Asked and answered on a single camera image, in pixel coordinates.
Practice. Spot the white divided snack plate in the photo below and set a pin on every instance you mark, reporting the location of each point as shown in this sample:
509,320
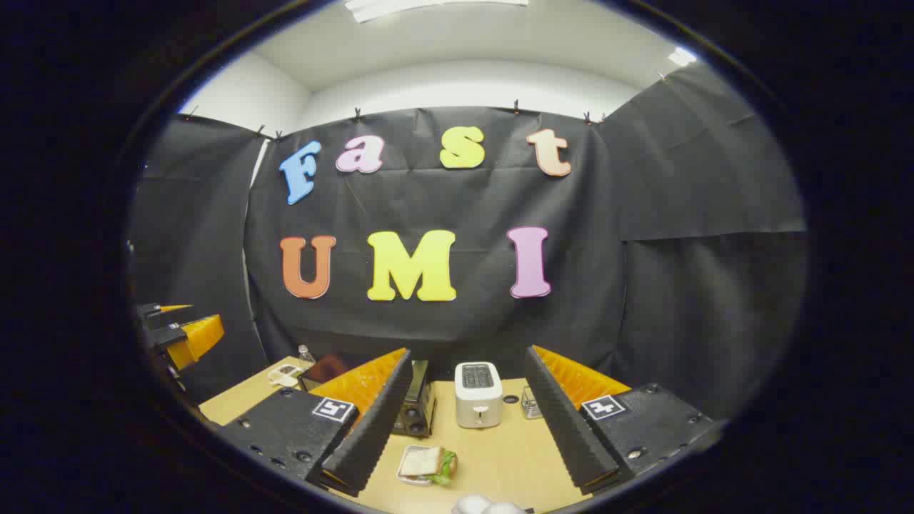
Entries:
285,375

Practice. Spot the long ceiling light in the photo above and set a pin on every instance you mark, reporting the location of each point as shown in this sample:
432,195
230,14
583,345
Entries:
428,6

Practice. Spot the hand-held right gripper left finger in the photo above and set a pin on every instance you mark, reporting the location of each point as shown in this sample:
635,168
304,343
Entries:
371,428

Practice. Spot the lettuce sandwich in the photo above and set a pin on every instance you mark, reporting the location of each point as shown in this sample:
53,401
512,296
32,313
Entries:
427,462

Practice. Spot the black electric oven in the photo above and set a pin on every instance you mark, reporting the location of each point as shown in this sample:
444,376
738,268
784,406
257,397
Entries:
418,410

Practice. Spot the small ceiling light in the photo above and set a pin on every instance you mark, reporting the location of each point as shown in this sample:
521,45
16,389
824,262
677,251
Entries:
682,56

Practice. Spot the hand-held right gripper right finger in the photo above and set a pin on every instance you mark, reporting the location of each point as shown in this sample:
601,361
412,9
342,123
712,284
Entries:
564,421

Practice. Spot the white toaster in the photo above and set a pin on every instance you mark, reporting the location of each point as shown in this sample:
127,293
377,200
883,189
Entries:
478,400

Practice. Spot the small white tray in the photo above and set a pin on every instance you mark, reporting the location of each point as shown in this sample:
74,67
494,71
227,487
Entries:
408,479

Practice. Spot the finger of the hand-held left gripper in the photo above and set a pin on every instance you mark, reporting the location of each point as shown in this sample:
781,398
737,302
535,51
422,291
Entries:
161,309
200,337

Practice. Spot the clear water bottle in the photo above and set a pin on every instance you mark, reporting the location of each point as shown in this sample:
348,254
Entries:
306,354

